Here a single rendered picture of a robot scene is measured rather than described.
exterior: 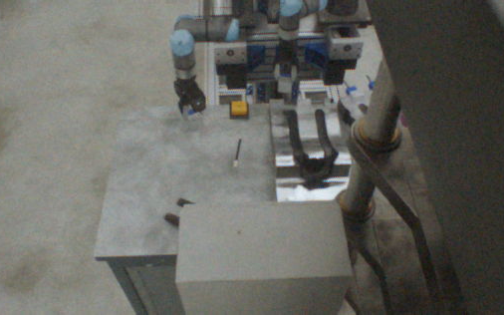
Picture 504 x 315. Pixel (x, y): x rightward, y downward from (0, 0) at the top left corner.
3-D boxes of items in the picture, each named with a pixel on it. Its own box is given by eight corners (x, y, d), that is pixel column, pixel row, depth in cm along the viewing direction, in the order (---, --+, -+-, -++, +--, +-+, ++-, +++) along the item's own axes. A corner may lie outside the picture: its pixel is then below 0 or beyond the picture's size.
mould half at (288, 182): (269, 115, 194) (270, 91, 184) (331, 113, 195) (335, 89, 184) (277, 217, 163) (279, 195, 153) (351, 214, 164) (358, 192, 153)
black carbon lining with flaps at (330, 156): (285, 113, 185) (286, 96, 178) (325, 112, 185) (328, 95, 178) (293, 183, 164) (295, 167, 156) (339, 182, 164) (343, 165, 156)
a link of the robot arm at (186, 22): (207, 31, 164) (206, 50, 157) (176, 31, 164) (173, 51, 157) (206, 11, 157) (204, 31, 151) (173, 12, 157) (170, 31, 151)
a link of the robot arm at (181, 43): (193, 27, 149) (192, 43, 144) (196, 54, 158) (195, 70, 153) (169, 27, 149) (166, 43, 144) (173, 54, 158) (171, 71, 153)
